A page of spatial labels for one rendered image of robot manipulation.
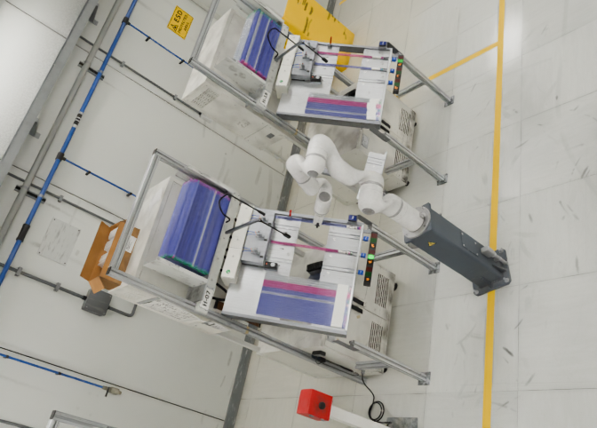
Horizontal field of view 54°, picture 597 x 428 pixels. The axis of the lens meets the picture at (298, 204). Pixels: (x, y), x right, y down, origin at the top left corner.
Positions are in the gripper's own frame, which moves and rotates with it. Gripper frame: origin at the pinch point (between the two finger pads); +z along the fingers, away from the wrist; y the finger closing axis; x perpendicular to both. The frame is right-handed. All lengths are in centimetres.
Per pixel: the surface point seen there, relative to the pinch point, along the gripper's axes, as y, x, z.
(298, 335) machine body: 51, 4, 57
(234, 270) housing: 36, -40, 11
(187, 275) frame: 50, -64, -2
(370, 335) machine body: 40, 49, 61
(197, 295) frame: 56, -57, 9
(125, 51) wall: -170, -191, 92
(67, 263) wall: 22, -171, 106
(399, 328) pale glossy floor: 27, 69, 72
